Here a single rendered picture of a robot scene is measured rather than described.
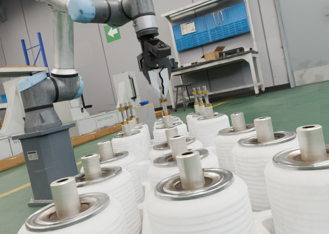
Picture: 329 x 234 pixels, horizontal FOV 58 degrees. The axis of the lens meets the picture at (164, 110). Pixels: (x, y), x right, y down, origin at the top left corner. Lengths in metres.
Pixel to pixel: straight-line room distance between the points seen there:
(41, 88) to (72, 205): 1.05
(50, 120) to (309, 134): 1.11
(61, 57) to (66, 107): 2.24
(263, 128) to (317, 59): 5.31
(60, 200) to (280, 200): 0.20
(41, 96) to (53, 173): 0.31
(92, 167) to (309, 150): 0.25
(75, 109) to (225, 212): 3.36
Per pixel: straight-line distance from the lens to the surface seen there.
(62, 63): 1.36
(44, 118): 1.29
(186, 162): 0.27
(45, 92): 1.32
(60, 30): 1.35
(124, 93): 4.54
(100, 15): 0.97
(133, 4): 0.97
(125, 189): 0.39
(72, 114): 3.53
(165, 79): 0.94
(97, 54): 7.43
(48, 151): 1.27
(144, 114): 1.20
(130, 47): 6.86
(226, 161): 0.51
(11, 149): 2.95
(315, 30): 5.73
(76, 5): 0.95
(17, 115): 3.22
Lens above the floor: 0.34
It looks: 3 degrees down
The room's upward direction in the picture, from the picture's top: 12 degrees counter-clockwise
